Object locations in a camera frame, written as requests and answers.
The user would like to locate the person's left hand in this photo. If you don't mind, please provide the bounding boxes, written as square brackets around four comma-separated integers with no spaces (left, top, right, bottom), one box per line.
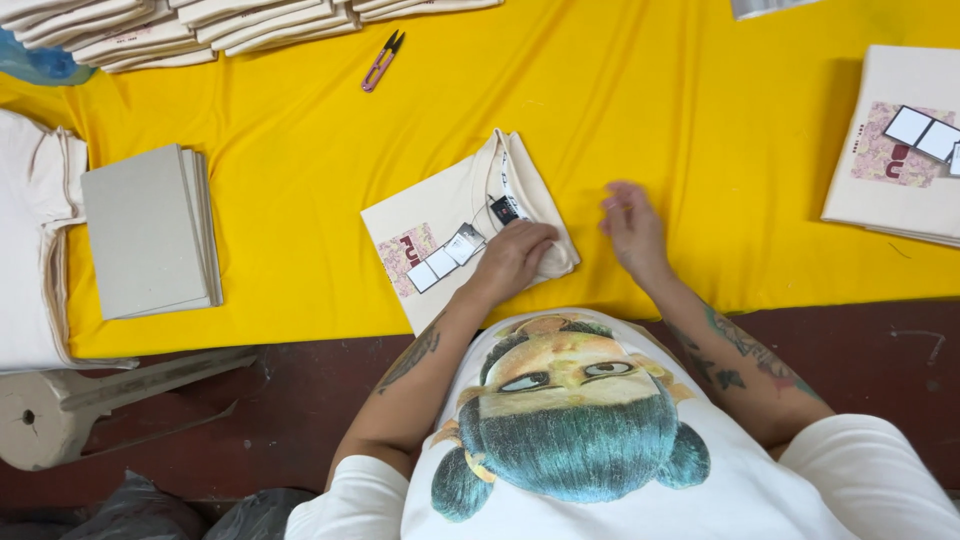
[471,219,561,303]

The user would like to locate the person's right hand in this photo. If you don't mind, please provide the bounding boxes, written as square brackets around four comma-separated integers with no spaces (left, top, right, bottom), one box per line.
[598,180,673,283]

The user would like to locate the cream printed T-shirt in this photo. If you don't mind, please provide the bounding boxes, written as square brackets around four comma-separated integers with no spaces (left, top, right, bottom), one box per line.
[360,128,582,336]

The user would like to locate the small black neck tag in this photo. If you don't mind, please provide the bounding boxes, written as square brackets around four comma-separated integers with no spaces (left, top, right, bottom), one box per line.
[489,195,523,226]

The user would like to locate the yellow table cloth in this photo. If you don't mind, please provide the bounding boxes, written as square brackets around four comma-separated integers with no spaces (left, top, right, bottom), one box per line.
[0,0,960,360]

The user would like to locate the white and black hang tag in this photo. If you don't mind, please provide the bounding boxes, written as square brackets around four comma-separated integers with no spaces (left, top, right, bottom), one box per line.
[405,222,488,294]
[882,105,960,178]

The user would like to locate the person's white printed T-shirt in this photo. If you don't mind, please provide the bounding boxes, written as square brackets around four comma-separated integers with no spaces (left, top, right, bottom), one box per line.
[283,306,960,540]

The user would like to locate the pink thread snips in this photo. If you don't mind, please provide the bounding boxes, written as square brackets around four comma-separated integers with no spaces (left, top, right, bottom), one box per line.
[360,30,406,94]

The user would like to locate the clear plastic packet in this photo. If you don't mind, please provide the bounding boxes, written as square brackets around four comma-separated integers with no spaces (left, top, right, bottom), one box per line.
[730,0,823,21]

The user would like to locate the pile of printed cream shirts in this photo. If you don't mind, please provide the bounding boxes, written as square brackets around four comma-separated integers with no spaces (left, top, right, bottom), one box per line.
[820,44,960,249]

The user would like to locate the black plastic bag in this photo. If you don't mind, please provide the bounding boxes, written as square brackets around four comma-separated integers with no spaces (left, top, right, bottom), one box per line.
[201,487,318,540]
[58,471,210,540]

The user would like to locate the stack of grey cardboard sheets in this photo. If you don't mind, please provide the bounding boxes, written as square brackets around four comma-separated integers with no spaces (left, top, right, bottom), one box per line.
[81,143,225,322]

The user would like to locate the stack of folded cream shirts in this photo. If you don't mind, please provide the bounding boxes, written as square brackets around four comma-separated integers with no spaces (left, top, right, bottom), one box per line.
[0,0,505,75]

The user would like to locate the heap of unfolded cream garments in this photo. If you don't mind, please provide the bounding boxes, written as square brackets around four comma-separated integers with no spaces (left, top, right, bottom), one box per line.
[0,108,141,375]

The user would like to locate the white plastic stool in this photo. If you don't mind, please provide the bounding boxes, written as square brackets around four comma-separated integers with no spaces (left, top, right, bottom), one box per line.
[0,345,260,473]

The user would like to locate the blue plastic bag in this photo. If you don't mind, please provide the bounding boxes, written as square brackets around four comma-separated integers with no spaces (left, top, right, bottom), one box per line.
[0,28,97,87]

